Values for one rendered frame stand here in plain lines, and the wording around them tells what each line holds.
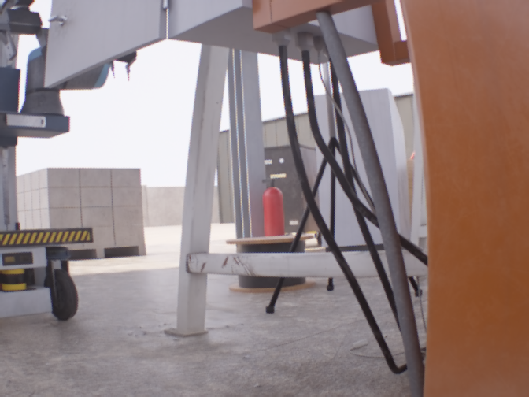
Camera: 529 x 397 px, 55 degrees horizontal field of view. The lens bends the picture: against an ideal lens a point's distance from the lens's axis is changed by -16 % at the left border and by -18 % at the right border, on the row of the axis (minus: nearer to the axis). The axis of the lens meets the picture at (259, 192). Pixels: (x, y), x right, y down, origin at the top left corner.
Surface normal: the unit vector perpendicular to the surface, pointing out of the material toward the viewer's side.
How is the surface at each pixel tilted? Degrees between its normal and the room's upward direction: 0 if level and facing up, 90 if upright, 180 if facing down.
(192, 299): 100
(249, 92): 90
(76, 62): 90
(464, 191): 90
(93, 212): 90
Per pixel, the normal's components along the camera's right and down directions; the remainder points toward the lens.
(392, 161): -0.43, -0.01
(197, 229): 0.69, 0.10
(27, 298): 0.81, -0.07
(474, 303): -0.67, 0.01
